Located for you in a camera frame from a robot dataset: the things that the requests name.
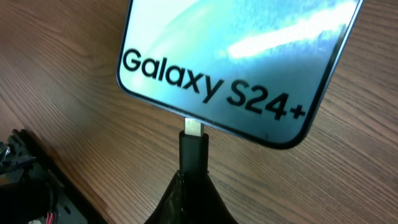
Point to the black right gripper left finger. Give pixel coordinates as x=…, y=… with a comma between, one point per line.
x=175, y=206

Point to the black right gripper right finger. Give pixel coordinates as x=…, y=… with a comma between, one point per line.
x=208, y=206

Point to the blue Galaxy S24+ smartphone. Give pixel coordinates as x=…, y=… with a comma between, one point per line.
x=256, y=68

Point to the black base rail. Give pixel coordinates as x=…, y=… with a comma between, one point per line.
x=38, y=191

